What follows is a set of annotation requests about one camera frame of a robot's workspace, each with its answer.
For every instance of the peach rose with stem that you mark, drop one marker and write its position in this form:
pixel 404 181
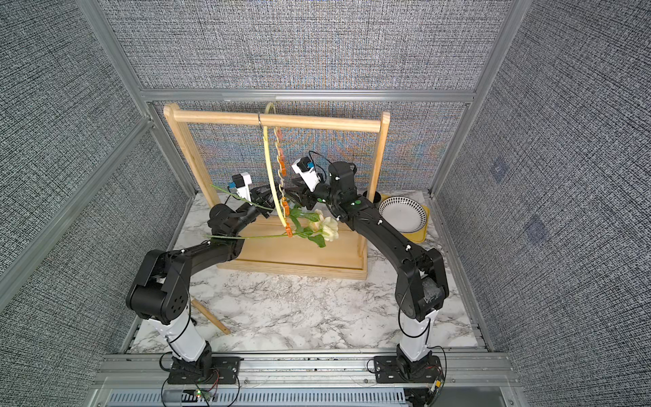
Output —
pixel 227 223

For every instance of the yellow tray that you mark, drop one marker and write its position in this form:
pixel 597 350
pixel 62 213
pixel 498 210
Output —
pixel 419 235

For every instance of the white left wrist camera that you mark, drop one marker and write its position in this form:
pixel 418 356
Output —
pixel 241 183

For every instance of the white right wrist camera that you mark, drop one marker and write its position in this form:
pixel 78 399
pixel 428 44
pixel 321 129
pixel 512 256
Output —
pixel 305 168

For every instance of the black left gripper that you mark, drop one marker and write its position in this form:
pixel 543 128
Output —
pixel 263 200

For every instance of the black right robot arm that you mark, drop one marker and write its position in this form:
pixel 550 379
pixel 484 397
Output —
pixel 421 286

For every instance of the yellow plastic clip hanger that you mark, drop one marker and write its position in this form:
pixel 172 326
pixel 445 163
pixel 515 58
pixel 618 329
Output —
pixel 270 176

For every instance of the wooden handled spatula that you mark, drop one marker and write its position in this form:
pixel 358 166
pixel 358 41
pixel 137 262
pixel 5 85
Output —
pixel 210 316

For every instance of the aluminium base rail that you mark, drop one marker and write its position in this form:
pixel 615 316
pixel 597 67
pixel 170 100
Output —
pixel 354 377

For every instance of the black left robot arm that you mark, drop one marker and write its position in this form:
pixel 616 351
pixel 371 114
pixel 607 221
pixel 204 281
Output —
pixel 160 292

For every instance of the white patterned plate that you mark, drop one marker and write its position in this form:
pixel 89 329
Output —
pixel 402 214

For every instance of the white rose with stem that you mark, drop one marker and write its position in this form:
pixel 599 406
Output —
pixel 319 232

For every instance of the wooden hanging rack frame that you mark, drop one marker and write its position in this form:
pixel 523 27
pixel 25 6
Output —
pixel 263 249

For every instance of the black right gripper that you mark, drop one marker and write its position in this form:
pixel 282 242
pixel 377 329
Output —
pixel 307 198

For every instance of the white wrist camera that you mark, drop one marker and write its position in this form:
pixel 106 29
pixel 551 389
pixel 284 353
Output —
pixel 241 183
pixel 305 168

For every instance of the black cup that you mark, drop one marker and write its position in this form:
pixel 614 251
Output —
pixel 376 198

